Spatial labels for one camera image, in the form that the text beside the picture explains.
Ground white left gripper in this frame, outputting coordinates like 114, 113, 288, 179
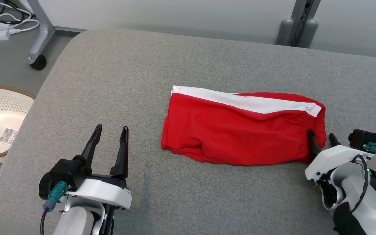
66, 124, 132, 210

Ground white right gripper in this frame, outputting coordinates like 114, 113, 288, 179
305, 129, 371, 182

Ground red shorts with white trim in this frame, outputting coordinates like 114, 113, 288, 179
161, 85, 326, 166

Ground paper label in basket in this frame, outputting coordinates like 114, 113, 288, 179
0, 128, 18, 145

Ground black caster wheel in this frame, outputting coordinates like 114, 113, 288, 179
30, 55, 47, 71

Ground grey metal trolley leg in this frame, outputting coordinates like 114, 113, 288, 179
25, 0, 87, 64

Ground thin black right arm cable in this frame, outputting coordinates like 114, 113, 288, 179
350, 154, 371, 214

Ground teal plug left camera cable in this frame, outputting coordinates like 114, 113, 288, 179
40, 181, 68, 235

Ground grey cylindrical post bumper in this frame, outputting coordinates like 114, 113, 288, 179
297, 19, 319, 49
276, 18, 294, 46

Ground grey metal wall post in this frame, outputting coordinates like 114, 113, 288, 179
288, 0, 321, 47

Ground white power cable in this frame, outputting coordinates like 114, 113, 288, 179
0, 0, 40, 35

